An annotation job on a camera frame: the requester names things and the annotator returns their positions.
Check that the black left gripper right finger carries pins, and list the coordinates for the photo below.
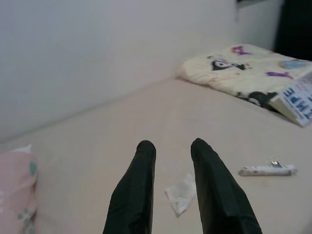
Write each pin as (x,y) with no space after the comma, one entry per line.
(219,195)

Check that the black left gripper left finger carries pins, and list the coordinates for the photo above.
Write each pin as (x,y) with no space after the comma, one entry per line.
(131,195)

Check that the white tissue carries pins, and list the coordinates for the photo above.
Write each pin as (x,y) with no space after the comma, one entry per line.
(180,195)

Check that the white printed tube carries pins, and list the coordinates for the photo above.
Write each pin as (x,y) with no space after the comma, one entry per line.
(263,170)

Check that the white book with blue letters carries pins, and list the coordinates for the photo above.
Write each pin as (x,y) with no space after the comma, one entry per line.
(295,102)

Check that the cream sheeted mattress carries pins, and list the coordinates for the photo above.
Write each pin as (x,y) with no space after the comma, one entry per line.
(109,117)

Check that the pink pillow with orange dots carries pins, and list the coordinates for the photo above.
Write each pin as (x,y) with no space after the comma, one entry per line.
(14,182)

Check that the cream cartoon print quilt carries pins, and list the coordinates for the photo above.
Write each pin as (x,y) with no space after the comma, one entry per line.
(256,73)

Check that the black cabinet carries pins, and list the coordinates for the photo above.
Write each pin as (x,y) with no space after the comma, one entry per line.
(295,24)

